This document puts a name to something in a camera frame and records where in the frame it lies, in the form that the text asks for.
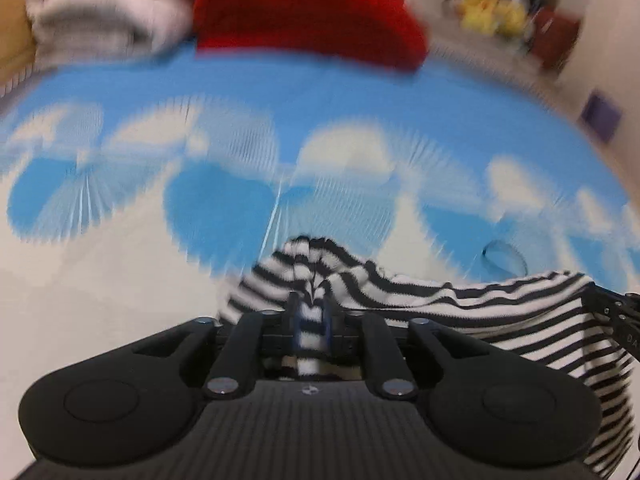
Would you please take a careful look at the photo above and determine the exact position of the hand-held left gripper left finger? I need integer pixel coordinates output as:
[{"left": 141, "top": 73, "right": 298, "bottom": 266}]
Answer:
[{"left": 132, "top": 292, "right": 303, "bottom": 401}]

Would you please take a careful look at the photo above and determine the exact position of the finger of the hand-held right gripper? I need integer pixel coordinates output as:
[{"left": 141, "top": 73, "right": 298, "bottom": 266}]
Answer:
[{"left": 581, "top": 282, "right": 640, "bottom": 322}]

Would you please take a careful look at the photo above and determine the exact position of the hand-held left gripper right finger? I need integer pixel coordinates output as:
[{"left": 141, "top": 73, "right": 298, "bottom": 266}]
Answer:
[{"left": 320, "top": 295, "right": 481, "bottom": 401}]

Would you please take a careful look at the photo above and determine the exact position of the striped hooded top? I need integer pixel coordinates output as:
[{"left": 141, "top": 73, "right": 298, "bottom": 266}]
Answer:
[{"left": 217, "top": 235, "right": 640, "bottom": 478}]

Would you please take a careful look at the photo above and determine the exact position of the translucent loop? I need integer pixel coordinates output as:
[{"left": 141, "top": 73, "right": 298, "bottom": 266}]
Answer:
[{"left": 481, "top": 239, "right": 529, "bottom": 277}]

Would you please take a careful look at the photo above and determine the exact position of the purple box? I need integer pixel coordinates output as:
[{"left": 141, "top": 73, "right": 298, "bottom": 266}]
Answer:
[{"left": 579, "top": 89, "right": 624, "bottom": 145}]

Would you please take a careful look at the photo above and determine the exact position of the blue and white printed bedsheet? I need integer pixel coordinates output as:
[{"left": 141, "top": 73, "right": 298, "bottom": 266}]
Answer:
[{"left": 0, "top": 40, "right": 640, "bottom": 478}]

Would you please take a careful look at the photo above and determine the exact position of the dark red bag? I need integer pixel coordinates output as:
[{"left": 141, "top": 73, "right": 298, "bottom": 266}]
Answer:
[{"left": 529, "top": 6, "right": 585, "bottom": 75}]

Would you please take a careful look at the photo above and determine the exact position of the yellow bear plush toy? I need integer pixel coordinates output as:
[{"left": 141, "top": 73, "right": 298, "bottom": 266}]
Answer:
[{"left": 495, "top": 0, "right": 530, "bottom": 37}]

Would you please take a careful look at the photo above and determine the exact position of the red folded blanket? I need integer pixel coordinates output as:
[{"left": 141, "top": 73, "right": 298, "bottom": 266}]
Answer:
[{"left": 192, "top": 0, "right": 432, "bottom": 72}]

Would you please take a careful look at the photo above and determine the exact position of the yellow duck plush toy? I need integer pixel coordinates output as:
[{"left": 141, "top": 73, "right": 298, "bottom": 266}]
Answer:
[{"left": 459, "top": 0, "right": 501, "bottom": 33}]

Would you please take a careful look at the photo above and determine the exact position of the cream folded quilt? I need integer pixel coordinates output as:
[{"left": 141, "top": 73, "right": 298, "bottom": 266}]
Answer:
[{"left": 25, "top": 0, "right": 203, "bottom": 71}]

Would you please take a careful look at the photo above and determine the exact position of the wooden headboard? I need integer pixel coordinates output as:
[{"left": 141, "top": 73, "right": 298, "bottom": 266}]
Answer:
[{"left": 0, "top": 0, "right": 40, "bottom": 88}]

